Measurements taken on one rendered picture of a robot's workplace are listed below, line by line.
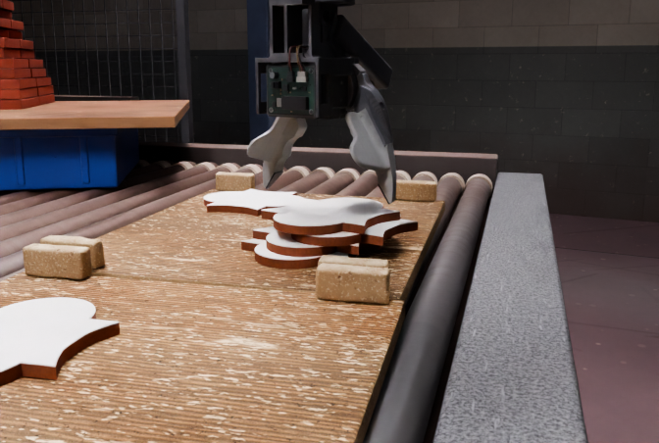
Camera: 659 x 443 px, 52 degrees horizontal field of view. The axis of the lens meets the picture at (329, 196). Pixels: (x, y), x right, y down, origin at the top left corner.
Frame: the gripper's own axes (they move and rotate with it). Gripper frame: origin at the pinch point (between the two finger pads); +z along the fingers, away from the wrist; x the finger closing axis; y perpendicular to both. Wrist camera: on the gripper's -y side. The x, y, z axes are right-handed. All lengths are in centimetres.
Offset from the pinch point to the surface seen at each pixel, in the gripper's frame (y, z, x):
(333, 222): 4.7, 1.4, 3.5
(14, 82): -16, -10, -79
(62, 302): 27.0, 4.3, -6.4
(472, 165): -63, 6, -9
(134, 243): 10.1, 5.3, -17.9
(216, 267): 11.7, 5.3, -5.0
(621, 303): -275, 99, -12
